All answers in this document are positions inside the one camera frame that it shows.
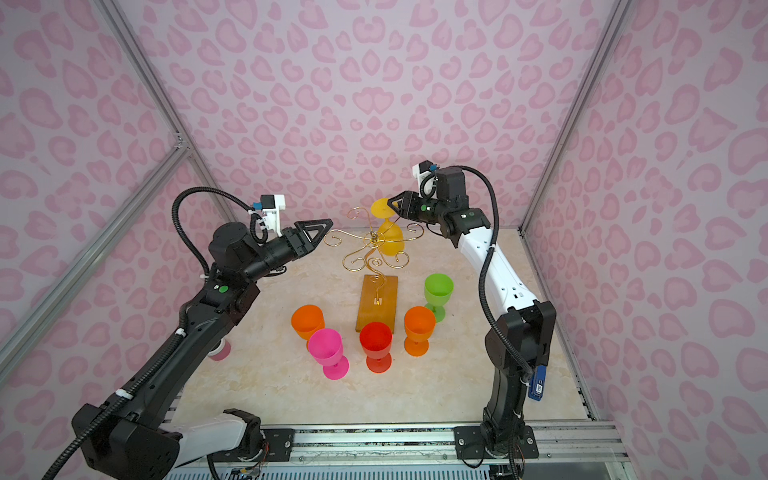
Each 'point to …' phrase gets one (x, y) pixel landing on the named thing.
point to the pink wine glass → (326, 348)
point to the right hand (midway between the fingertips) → (393, 200)
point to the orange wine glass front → (307, 319)
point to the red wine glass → (376, 339)
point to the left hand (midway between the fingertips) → (328, 221)
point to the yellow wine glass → (391, 239)
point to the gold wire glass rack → (377, 294)
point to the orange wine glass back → (419, 325)
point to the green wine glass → (438, 291)
